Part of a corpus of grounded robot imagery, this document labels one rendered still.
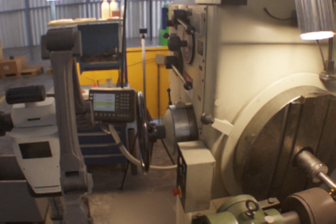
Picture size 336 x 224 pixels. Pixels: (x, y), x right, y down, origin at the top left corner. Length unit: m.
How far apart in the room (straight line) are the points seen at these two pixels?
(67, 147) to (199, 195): 0.53
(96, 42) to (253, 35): 2.28
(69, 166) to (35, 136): 0.46
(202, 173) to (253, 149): 0.20
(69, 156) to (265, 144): 0.65
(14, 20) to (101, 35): 12.53
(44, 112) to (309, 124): 1.08
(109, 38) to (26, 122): 1.93
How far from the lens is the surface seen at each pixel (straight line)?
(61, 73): 0.67
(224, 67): 0.87
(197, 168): 0.89
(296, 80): 1.02
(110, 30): 2.92
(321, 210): 0.90
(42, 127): 1.18
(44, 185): 1.26
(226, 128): 0.91
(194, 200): 0.99
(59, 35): 0.69
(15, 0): 15.20
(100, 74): 3.70
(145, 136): 0.96
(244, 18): 0.87
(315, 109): 1.01
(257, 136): 0.91
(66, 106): 0.66
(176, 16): 1.14
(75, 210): 0.64
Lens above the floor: 1.86
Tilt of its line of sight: 21 degrees down
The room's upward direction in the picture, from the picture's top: straight up
